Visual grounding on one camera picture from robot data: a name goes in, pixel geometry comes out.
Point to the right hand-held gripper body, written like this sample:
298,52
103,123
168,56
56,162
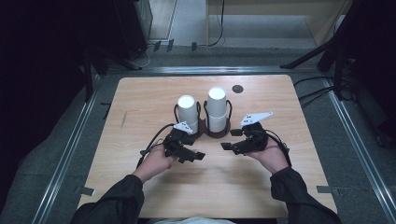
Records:
257,137

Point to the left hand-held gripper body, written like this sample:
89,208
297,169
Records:
174,143

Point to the dark double cup holder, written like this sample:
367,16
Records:
202,124

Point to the white paper cup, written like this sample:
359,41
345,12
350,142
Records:
217,124
187,109
216,101
195,127

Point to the person's left hand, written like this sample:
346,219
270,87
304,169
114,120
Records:
154,165

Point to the black round table grommet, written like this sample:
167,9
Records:
237,89

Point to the person's light shirt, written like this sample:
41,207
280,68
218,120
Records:
193,221

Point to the grey tape strip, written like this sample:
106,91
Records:
87,191
324,189

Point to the black metal stand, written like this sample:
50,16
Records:
88,77

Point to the black tripod stand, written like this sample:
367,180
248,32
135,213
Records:
337,46

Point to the dark cabinet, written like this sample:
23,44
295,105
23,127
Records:
134,28

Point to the light wooden cabinet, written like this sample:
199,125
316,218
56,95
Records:
323,21

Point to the aluminium floor rail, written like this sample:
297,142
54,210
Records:
361,146
211,70
62,165

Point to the small black floor bracket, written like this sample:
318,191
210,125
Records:
194,46
157,46
170,45

